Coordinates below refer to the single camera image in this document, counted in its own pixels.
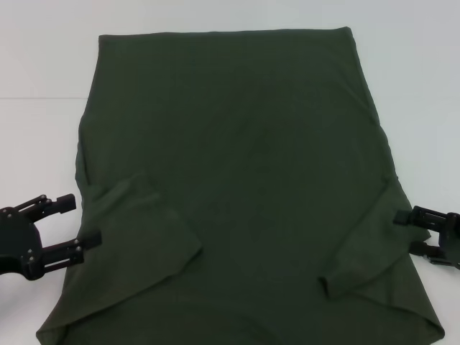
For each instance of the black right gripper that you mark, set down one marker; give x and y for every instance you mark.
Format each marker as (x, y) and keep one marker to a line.
(452, 240)

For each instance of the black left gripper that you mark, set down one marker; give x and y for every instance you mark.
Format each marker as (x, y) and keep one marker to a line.
(16, 240)

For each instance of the dark green shirt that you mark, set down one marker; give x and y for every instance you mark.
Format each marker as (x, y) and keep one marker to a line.
(230, 143)

